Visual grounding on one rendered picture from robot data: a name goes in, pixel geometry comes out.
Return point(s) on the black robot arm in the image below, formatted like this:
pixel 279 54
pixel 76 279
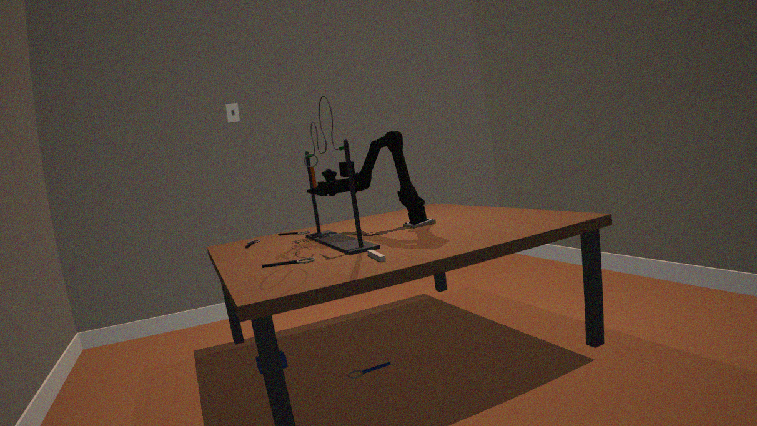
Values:
pixel 407 194

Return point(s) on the beige rectangular bar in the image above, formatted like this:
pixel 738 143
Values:
pixel 376 255

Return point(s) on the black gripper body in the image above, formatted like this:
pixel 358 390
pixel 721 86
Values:
pixel 334 187

